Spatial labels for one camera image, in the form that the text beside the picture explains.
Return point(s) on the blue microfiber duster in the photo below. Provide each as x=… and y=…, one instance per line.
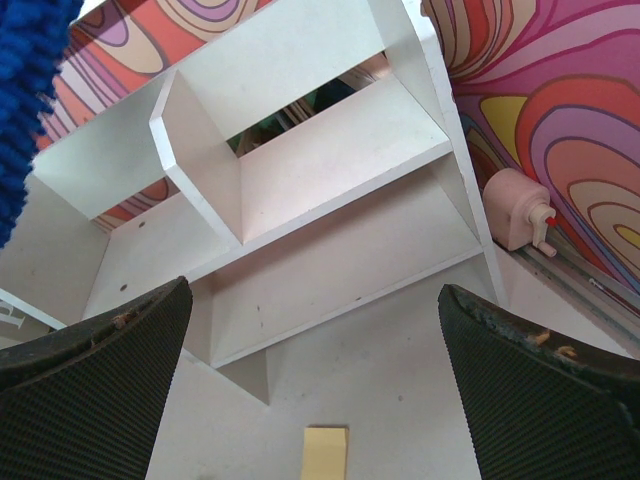
x=34, y=35

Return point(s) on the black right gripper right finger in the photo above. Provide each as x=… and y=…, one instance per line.
x=539, y=404

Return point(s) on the grey Lonely Ones book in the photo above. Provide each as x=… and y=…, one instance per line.
x=20, y=320

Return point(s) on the white bookshelf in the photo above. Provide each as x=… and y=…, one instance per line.
x=308, y=161

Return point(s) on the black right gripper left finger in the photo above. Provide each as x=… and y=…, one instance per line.
x=86, y=401

